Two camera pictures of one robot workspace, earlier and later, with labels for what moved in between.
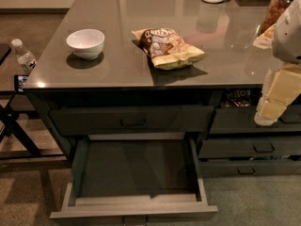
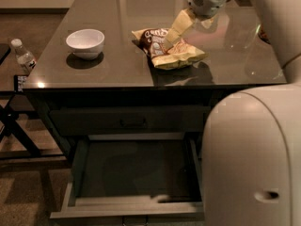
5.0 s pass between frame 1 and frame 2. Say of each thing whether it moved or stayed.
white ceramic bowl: stayed
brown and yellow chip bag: stayed
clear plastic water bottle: stayed
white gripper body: moved
